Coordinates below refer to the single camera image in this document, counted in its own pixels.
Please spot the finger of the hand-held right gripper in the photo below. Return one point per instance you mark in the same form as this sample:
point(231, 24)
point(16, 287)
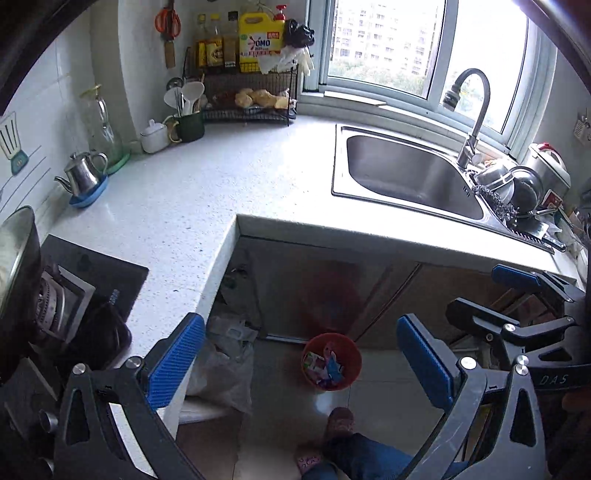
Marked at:
point(512, 276)
point(480, 323)

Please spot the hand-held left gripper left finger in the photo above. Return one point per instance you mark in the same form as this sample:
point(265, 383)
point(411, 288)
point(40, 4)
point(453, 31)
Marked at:
point(178, 360)

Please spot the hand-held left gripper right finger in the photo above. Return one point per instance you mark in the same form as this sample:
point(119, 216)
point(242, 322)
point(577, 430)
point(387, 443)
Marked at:
point(425, 364)

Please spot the red plastic bin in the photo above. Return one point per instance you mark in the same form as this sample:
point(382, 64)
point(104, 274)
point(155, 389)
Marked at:
point(353, 364)

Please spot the light blue plastic packet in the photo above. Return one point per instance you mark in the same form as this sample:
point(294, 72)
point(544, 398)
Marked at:
point(333, 368)

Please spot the person's right hand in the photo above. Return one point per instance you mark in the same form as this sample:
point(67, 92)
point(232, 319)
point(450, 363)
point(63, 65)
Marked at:
point(578, 400)

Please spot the large white sack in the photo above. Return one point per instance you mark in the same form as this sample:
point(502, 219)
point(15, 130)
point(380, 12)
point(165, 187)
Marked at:
point(221, 378)

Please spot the kitchen base cabinet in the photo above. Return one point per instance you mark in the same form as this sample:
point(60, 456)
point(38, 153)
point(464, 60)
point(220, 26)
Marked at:
point(438, 286)

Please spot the white plastic bag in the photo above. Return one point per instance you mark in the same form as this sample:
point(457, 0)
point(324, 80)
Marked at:
point(233, 334)

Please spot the steel wool scrubber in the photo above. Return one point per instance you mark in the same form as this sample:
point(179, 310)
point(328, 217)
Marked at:
point(496, 201)

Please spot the steel bowl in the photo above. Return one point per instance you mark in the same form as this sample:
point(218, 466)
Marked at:
point(496, 175)

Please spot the person's leg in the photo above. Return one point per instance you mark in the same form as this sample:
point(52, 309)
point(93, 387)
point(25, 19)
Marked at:
point(369, 457)

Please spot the black gas stove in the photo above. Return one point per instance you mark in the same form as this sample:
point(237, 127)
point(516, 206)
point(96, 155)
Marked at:
point(111, 272)

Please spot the silver rice cooker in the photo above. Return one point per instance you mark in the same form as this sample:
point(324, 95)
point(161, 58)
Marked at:
point(549, 166)

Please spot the metal cabinet door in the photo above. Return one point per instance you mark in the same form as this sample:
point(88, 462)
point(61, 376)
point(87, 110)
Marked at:
point(286, 286)

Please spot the curved steel faucet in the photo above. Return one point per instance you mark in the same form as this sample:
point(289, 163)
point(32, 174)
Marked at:
point(468, 143)

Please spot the stainless steel sink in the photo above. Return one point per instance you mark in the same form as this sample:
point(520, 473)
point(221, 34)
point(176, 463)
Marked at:
point(406, 170)

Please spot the steel wok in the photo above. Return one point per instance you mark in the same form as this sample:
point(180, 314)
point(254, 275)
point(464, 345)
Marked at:
point(16, 286)

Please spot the blue tray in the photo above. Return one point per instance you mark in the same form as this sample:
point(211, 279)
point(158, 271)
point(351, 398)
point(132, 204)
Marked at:
point(90, 197)

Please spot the green tray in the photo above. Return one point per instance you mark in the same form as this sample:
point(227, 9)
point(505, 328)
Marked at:
point(121, 162)

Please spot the steel teapot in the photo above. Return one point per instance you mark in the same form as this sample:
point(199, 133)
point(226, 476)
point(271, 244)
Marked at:
point(82, 173)

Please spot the white lidded ceramic pot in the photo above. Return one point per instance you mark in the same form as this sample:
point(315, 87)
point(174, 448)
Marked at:
point(154, 137)

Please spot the glass pitcher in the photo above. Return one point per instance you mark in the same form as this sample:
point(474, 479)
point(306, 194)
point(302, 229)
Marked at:
point(101, 129)

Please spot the white spoon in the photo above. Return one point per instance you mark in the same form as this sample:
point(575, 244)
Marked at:
point(173, 99)

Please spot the white rice paddle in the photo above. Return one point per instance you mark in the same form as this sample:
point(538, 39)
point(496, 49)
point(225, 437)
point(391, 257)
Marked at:
point(193, 94)

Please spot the ginger roots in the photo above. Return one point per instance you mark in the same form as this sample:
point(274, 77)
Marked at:
point(263, 98)

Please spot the metal strainer ladle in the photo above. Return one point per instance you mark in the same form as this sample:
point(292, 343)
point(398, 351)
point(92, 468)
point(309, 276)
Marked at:
point(173, 84)

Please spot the oil bottle yellow label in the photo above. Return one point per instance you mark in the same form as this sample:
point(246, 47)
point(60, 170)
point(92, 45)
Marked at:
point(214, 50)
point(202, 50)

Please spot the white hanging gloves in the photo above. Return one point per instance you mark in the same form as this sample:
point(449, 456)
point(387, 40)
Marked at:
point(286, 60)

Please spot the dark sauce bottle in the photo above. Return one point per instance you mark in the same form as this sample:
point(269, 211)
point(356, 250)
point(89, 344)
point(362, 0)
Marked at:
point(231, 50)

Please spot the black plastic bag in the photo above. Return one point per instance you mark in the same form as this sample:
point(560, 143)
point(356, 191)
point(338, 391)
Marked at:
point(299, 33)

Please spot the yellow detergent jug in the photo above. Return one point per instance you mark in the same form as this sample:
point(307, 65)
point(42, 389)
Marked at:
point(261, 41)

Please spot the white wall holder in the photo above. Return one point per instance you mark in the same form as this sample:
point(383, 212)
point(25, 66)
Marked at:
point(582, 129)

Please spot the window frame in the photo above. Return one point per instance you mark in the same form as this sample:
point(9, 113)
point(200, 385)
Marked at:
point(436, 60)

